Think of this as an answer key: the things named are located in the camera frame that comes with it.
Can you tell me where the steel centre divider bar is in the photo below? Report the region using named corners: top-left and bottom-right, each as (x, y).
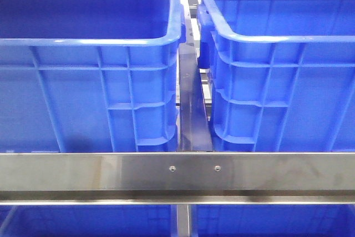
top-left (179, 42), bottom-right (213, 152)

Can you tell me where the blue plastic crate left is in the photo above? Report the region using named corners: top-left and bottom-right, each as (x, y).
top-left (1, 0), bottom-right (185, 153)

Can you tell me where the blue plastic crate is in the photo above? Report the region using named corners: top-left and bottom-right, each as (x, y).
top-left (1, 0), bottom-right (185, 153)
top-left (197, 0), bottom-right (354, 152)

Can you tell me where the blue plastic crate right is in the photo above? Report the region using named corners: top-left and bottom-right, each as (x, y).
top-left (197, 0), bottom-right (354, 152)

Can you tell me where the blue crate lower right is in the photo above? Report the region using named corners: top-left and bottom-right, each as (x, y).
top-left (193, 204), bottom-right (354, 236)

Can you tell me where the blue crate lower left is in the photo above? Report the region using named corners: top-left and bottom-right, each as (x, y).
top-left (1, 205), bottom-right (177, 236)

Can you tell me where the stainless steel rack rail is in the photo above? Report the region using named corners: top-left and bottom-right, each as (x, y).
top-left (1, 152), bottom-right (354, 205)

